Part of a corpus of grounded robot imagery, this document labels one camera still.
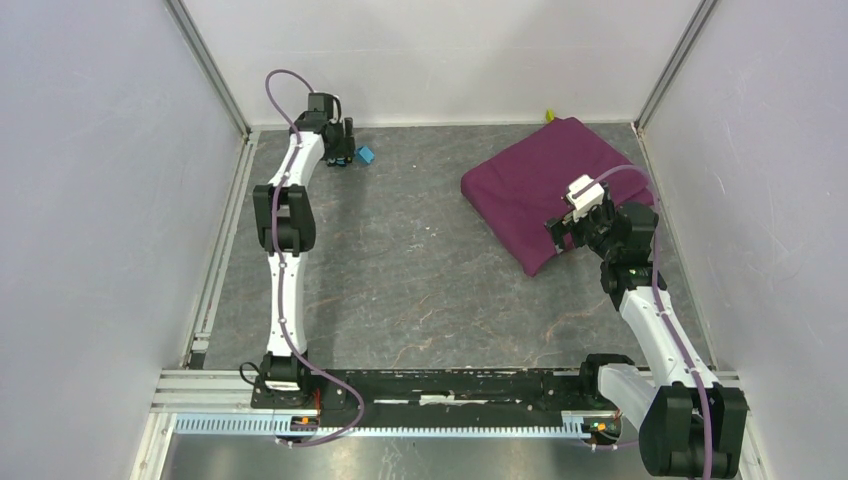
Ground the aluminium frame rail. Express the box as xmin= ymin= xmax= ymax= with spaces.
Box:
xmin=129 ymin=370 xmax=770 ymax=480

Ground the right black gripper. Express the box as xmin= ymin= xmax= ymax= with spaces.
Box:
xmin=543 ymin=199 xmax=620 ymax=260

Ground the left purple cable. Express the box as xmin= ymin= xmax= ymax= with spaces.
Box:
xmin=264 ymin=68 xmax=367 ymax=449

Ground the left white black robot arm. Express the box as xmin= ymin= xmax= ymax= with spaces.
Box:
xmin=251 ymin=92 xmax=355 ymax=409

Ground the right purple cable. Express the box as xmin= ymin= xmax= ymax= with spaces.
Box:
xmin=582 ymin=164 xmax=715 ymax=480

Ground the purple cable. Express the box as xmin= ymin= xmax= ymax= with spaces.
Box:
xmin=264 ymin=68 xmax=367 ymax=449
xmin=582 ymin=164 xmax=715 ymax=480

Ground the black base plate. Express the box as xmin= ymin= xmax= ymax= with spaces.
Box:
xmin=250 ymin=368 xmax=616 ymax=430

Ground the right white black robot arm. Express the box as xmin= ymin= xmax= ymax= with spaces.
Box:
xmin=545 ymin=200 xmax=749 ymax=479

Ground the purple cloth wrap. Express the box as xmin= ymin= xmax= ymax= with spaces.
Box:
xmin=460 ymin=117 xmax=631 ymax=277

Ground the blue small block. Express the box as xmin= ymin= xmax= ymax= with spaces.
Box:
xmin=355 ymin=146 xmax=375 ymax=165

